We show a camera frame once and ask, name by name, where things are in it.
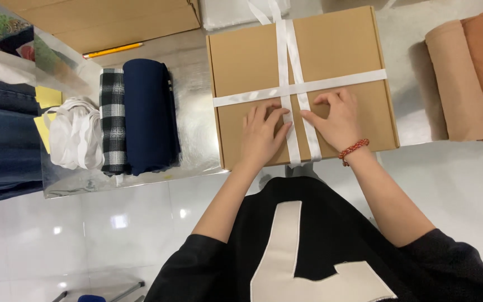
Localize person's right hand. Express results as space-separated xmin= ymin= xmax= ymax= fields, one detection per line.
xmin=300 ymin=88 xmax=370 ymax=154

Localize person's left hand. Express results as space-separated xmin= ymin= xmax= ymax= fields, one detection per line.
xmin=241 ymin=100 xmax=293 ymax=167

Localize white satin ribbon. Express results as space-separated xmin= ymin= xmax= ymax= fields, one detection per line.
xmin=212 ymin=0 xmax=388 ymax=169

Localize brown flat cardboard box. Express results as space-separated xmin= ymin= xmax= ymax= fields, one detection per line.
xmin=206 ymin=5 xmax=401 ymax=171

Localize black shirt with beige patch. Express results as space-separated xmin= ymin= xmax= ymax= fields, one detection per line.
xmin=144 ymin=176 xmax=483 ymax=302

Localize navy blue folded fabric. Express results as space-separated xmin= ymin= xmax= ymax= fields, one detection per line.
xmin=122 ymin=58 xmax=182 ymax=177

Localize beige fabric roll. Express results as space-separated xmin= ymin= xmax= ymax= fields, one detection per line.
xmin=424 ymin=19 xmax=483 ymax=142

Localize stack of clear plastic sleeves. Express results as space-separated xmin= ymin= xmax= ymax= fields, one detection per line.
xmin=199 ymin=0 xmax=292 ymax=32

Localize black white plaid fabric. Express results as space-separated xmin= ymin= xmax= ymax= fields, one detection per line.
xmin=99 ymin=68 xmax=131 ymax=177

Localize yellow pencil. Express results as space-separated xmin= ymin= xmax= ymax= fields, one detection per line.
xmin=82 ymin=42 xmax=144 ymax=59

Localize pile of white ribbon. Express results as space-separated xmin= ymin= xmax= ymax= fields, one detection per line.
xmin=42 ymin=98 xmax=105 ymax=171

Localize large brown cardboard carton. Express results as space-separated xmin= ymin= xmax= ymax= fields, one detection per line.
xmin=0 ymin=0 xmax=201 ymax=54

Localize metal stool legs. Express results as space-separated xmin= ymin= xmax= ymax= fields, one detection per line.
xmin=52 ymin=280 xmax=146 ymax=302

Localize clear plastic bag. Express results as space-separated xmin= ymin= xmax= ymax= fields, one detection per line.
xmin=33 ymin=26 xmax=104 ymax=98

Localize yellow paper sheets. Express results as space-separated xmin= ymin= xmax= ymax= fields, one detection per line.
xmin=34 ymin=86 xmax=63 ymax=154

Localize stack of blue jeans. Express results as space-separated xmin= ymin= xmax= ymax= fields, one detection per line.
xmin=0 ymin=72 xmax=44 ymax=205

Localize red beaded bracelet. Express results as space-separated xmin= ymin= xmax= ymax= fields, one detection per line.
xmin=338 ymin=138 xmax=370 ymax=167

